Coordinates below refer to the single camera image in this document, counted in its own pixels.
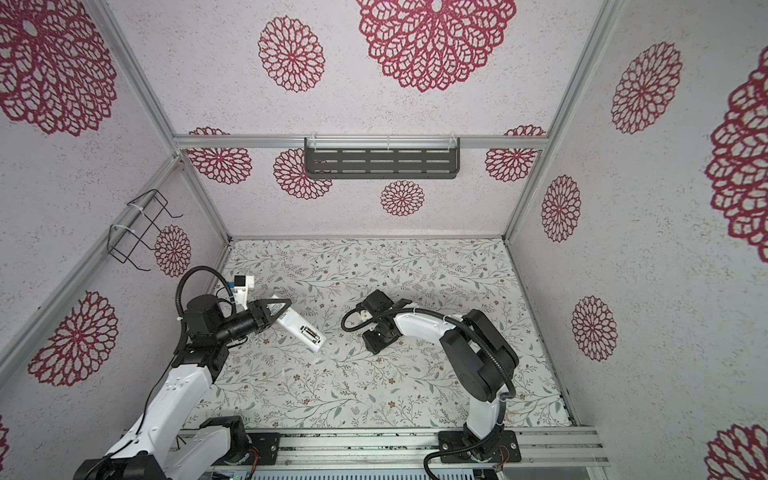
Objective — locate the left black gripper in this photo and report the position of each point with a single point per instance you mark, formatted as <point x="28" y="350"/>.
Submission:
<point x="260" y="311"/>

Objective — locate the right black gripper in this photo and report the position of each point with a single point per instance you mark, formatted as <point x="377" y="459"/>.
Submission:
<point x="371" y="343"/>

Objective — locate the white remote control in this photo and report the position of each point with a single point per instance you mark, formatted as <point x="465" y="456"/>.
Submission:
<point x="292" y="321"/>

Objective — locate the black AAA battery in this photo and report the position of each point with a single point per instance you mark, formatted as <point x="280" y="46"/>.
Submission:
<point x="310" y="334"/>

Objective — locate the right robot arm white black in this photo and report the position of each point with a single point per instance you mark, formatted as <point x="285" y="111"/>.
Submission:
<point x="481" y="358"/>

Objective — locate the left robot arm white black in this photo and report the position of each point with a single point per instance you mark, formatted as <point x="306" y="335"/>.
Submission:
<point x="146" y="450"/>

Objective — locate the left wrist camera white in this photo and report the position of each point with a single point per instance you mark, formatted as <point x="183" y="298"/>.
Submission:
<point x="241" y="287"/>

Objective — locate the dark grey wall shelf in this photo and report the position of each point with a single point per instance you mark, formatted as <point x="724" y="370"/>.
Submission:
<point x="381" y="161"/>

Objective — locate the black wire wall basket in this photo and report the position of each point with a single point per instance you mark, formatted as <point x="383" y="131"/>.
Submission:
<point x="123" y="239"/>

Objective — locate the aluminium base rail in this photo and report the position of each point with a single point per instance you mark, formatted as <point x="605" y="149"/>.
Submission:
<point x="369" y="448"/>

